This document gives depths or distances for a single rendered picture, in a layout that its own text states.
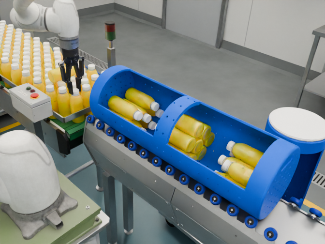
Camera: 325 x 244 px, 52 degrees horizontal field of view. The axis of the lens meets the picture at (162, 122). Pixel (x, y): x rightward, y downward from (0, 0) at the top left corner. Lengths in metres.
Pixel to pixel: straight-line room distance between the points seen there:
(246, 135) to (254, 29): 3.67
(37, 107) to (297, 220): 1.18
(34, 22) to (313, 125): 1.33
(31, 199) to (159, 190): 0.60
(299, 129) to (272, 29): 3.27
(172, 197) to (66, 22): 0.86
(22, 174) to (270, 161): 0.73
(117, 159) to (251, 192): 0.71
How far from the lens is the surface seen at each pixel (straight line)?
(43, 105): 1.62
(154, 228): 2.39
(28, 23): 1.55
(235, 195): 1.15
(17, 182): 0.98
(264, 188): 1.09
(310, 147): 1.61
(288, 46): 4.75
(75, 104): 1.71
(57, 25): 1.54
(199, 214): 1.35
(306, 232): 1.34
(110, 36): 2.08
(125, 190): 2.05
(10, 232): 1.12
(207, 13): 5.30
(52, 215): 1.07
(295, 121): 1.69
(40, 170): 0.98
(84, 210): 1.10
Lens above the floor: 1.88
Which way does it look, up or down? 34 degrees down
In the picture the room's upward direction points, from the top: 3 degrees clockwise
